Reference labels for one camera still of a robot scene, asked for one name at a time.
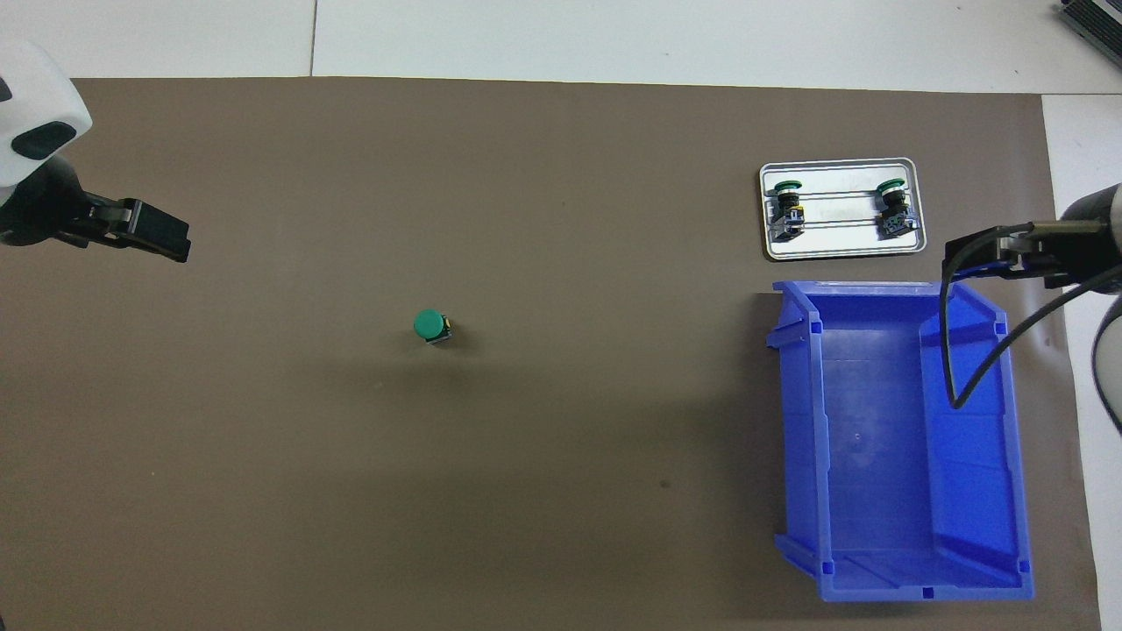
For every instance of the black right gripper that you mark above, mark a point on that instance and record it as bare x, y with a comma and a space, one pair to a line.
1078, 250

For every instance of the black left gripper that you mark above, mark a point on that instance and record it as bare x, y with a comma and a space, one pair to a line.
39, 210

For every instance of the green push button switch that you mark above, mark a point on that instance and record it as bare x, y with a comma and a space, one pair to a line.
893, 210
787, 210
428, 324

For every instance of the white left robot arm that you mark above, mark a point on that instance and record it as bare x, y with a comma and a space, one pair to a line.
35, 96

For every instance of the grey metal tray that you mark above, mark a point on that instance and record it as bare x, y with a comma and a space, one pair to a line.
841, 250

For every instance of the blue plastic storage bin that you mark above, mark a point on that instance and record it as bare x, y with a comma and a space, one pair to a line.
877, 438

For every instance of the grey ribbed device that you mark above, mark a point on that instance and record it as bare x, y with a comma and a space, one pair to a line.
1100, 22

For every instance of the brown table mat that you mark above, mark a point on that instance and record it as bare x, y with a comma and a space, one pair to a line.
614, 219

